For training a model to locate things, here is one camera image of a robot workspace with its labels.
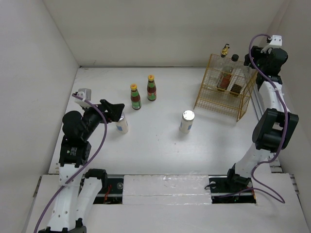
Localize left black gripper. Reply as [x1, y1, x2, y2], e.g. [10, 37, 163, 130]
[81, 98, 123, 139]

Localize gold wire rack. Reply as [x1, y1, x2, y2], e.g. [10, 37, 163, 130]
[194, 54, 257, 121]

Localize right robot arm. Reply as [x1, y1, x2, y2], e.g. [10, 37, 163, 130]
[225, 46, 299, 192]

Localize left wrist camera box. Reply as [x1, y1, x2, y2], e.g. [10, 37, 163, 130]
[74, 88, 91, 108]

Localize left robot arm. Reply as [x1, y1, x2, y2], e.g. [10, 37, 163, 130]
[34, 94, 125, 233]

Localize clear glass pourer bottle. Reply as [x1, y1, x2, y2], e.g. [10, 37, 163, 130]
[214, 43, 230, 81]

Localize black cap red label bottle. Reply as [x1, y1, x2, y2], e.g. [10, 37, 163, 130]
[216, 66, 234, 92]

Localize green label sauce bottle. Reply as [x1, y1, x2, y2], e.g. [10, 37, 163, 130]
[147, 75, 156, 101]
[130, 83, 141, 110]

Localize glass bottle with dark sauce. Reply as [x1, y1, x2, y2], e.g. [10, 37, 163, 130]
[229, 54, 245, 97]

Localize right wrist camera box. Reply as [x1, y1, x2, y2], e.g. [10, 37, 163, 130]
[265, 35, 282, 50]

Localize white silver-lid jar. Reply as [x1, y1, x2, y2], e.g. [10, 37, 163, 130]
[116, 112, 128, 134]
[179, 110, 195, 133]

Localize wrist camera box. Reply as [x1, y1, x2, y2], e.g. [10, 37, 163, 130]
[265, 35, 282, 50]
[74, 88, 91, 108]

